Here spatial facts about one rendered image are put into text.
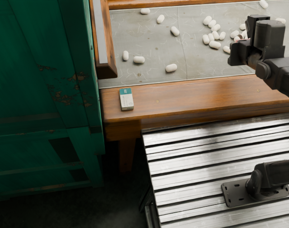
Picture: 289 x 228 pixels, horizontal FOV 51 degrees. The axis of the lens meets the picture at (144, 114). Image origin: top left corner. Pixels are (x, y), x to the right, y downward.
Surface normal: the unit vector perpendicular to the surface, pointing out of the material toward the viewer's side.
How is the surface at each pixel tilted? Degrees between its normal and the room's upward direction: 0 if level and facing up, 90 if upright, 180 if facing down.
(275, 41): 49
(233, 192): 0
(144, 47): 0
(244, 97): 0
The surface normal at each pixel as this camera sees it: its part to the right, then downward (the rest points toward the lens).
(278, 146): 0.07, -0.40
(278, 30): 0.17, 0.43
